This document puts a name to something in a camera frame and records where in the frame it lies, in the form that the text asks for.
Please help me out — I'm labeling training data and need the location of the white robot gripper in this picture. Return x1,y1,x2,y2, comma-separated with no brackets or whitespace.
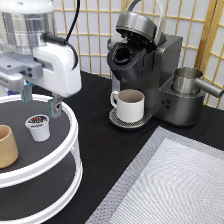
21,43,82,118

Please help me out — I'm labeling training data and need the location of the white coffee pod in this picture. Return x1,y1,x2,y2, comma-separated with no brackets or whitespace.
25,114,50,142

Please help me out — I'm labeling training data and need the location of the grey pod coffee machine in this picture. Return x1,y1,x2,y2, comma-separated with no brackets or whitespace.
107,0,205,129

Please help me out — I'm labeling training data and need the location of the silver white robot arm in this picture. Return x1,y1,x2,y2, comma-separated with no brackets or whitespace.
0,0,81,118

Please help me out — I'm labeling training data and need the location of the white ceramic coffee mug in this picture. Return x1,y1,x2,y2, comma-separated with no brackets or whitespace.
110,89,145,123

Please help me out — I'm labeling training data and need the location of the tan beige cup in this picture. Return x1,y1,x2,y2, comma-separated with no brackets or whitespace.
0,125,18,169

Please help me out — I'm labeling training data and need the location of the white two-tier round shelf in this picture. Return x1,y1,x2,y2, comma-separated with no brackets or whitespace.
0,94,83,224

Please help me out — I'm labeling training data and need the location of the stainless steel milk frother jug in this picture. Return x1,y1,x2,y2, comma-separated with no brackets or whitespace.
172,67,224,98

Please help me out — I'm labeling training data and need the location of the grey woven placemat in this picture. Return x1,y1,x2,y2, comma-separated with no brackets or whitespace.
85,127,224,224

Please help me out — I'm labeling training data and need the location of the wooden shoji folding screen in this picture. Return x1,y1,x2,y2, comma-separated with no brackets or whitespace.
51,0,224,111

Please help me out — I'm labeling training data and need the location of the black cable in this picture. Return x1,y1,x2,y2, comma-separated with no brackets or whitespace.
43,0,82,71

